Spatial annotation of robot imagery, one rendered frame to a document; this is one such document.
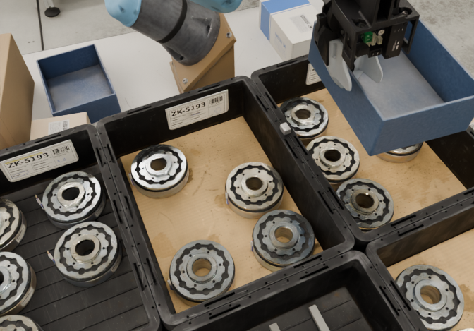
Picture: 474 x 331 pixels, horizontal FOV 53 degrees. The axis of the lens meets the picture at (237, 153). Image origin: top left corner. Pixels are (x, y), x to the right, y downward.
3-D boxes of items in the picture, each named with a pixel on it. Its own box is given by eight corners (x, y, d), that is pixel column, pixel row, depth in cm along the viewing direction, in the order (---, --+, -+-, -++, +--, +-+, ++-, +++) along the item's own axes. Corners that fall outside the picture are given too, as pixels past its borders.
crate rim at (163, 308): (96, 129, 87) (93, 120, 85) (247, 81, 94) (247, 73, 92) (166, 336, 64) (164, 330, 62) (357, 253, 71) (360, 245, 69)
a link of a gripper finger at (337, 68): (336, 117, 61) (345, 63, 53) (318, 85, 64) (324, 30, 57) (359, 111, 61) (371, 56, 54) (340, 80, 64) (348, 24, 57)
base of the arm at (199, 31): (170, 39, 120) (137, 21, 113) (209, -6, 114) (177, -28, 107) (185, 77, 111) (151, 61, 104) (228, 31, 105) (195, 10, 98)
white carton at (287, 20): (258, 27, 137) (259, -1, 129) (295, 16, 139) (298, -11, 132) (289, 70, 125) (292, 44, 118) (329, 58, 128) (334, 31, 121)
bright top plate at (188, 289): (160, 257, 77) (160, 255, 76) (217, 231, 79) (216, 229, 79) (185, 313, 71) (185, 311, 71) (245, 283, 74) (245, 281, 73)
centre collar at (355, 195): (344, 195, 83) (345, 193, 82) (369, 187, 84) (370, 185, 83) (357, 218, 80) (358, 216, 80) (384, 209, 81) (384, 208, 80)
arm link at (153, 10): (141, 37, 110) (89, 8, 101) (165, -18, 109) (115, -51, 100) (166, 46, 102) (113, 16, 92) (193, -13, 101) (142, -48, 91)
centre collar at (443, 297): (405, 290, 72) (406, 289, 72) (429, 274, 74) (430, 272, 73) (429, 317, 70) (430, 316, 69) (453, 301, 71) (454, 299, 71)
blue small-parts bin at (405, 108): (307, 58, 73) (313, 20, 68) (392, 39, 76) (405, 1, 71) (369, 157, 62) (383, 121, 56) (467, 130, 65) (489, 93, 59)
